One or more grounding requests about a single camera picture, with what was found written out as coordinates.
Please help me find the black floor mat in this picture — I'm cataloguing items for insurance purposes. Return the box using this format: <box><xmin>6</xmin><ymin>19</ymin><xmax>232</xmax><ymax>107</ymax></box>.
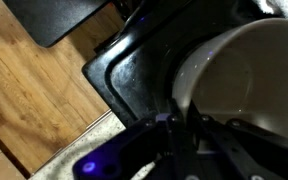
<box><xmin>2</xmin><ymin>0</ymin><xmax>111</xmax><ymax>48</ymax></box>

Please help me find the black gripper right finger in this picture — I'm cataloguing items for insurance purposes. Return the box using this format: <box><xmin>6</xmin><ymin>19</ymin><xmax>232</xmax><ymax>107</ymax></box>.
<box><xmin>188</xmin><ymin>103</ymin><xmax>288</xmax><ymax>180</ymax></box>

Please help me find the black stove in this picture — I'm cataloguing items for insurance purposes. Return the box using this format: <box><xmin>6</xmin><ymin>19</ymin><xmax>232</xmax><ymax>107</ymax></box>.
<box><xmin>82</xmin><ymin>0</ymin><xmax>285</xmax><ymax>127</ymax></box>

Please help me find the white crumpled cloth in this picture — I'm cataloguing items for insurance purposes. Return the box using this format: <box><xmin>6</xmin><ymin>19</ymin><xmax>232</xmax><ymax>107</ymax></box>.
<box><xmin>253</xmin><ymin>0</ymin><xmax>288</xmax><ymax>19</ymax></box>

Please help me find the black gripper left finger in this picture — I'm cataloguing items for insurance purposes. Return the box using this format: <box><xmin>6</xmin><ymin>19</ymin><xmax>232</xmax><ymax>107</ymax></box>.
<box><xmin>72</xmin><ymin>98</ymin><xmax>192</xmax><ymax>180</ymax></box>

